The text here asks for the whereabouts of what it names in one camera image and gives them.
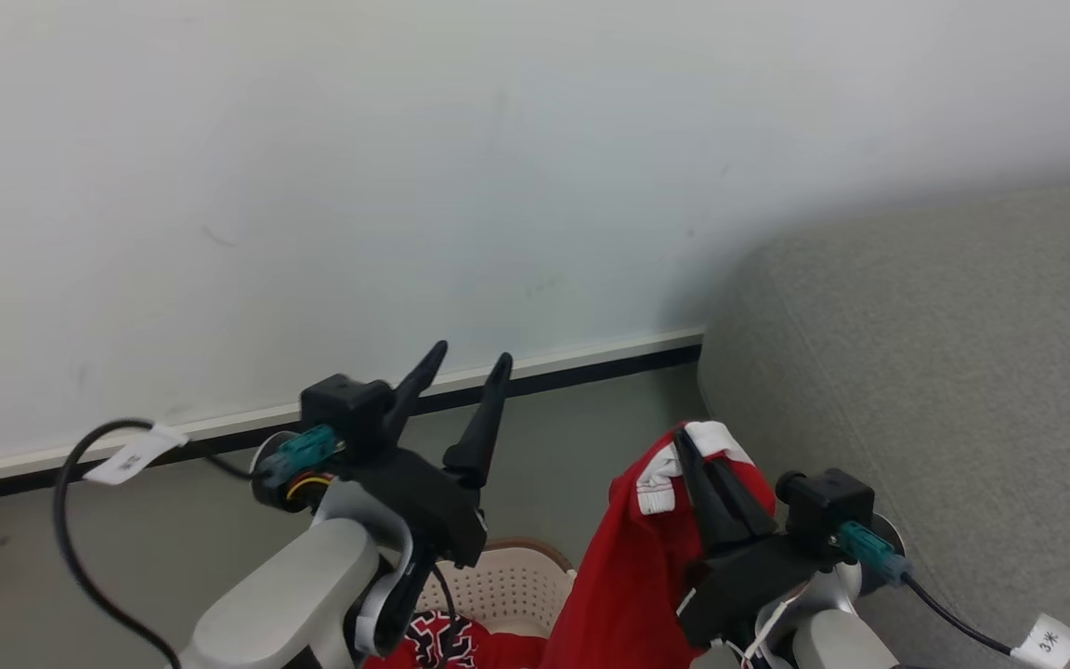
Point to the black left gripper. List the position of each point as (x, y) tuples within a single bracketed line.
[(428, 506)]

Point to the white and black baseboard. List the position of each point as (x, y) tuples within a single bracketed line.
[(219, 432)]

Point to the cream perforated laundry basket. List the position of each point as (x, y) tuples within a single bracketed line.
[(507, 585)]

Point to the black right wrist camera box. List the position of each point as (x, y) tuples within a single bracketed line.
[(828, 511)]

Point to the grey fabric sofa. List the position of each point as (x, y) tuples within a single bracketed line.
[(944, 372)]

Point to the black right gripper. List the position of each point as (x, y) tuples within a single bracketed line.
[(749, 576)]

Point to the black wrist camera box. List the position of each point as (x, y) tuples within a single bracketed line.
[(347, 409), (828, 511)]

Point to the red and white garment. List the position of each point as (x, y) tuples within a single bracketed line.
[(628, 576)]

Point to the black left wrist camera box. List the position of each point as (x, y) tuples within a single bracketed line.
[(347, 409)]

